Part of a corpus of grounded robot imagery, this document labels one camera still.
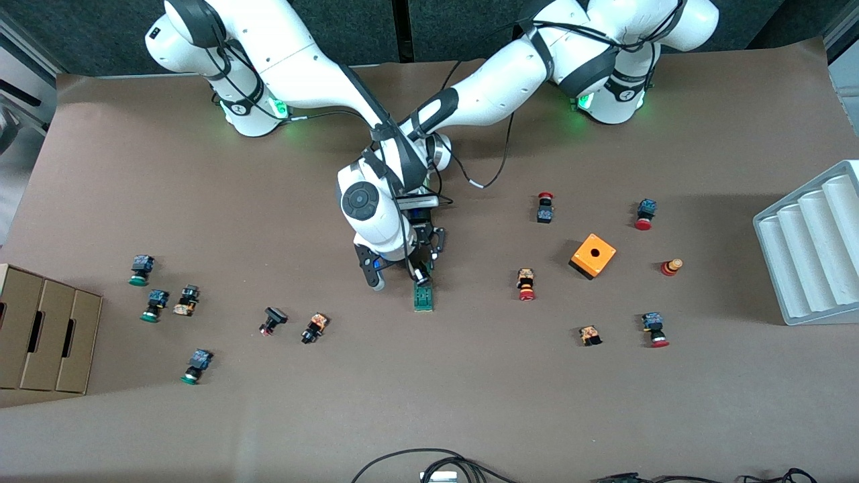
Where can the red orange button head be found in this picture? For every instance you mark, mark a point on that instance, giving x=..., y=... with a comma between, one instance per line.
x=671, y=266

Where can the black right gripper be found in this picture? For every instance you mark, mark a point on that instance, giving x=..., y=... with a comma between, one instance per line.
x=423, y=243

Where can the red mushroom button orange block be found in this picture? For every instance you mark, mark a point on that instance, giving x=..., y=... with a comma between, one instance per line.
x=526, y=284

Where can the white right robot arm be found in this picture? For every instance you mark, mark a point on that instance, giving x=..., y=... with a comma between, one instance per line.
x=295, y=60

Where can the aluminium frame profile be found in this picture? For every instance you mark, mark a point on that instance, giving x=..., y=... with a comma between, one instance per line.
x=844, y=37

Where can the grey metal rack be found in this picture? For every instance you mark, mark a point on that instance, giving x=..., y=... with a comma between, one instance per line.
x=23, y=74

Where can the grey ribbed tray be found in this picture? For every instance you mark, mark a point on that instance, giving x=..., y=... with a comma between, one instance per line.
x=812, y=255

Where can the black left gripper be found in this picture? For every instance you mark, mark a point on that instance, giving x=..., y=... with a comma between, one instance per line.
x=424, y=214

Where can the brown cardboard divider box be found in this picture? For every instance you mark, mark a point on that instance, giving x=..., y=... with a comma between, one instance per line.
x=47, y=329

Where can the red pushbutton blue block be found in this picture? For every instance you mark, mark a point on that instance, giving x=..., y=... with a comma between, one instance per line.
x=654, y=329
x=645, y=215

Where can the green pushbutton blue block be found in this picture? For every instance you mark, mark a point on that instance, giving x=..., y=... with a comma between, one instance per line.
x=154, y=305
x=196, y=366
x=141, y=270

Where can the black pushbutton head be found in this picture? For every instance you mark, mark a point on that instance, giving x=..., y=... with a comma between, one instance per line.
x=272, y=320

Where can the red mushroom button black block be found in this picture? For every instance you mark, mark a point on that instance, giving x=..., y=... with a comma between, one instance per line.
x=545, y=209

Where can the black divider post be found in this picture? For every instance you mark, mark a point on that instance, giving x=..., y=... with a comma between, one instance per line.
x=400, y=30

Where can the black selector switch orange block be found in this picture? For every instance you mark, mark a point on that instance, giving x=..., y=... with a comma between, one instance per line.
x=314, y=327
x=186, y=300

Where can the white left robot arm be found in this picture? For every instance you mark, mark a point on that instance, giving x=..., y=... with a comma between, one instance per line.
x=510, y=80

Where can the orange black contact block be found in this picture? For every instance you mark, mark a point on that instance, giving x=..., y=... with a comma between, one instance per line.
x=590, y=335

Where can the orange button enclosure box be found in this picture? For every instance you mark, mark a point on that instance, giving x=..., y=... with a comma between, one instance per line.
x=592, y=256

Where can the green terminal block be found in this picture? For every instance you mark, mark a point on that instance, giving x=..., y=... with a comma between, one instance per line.
x=423, y=298

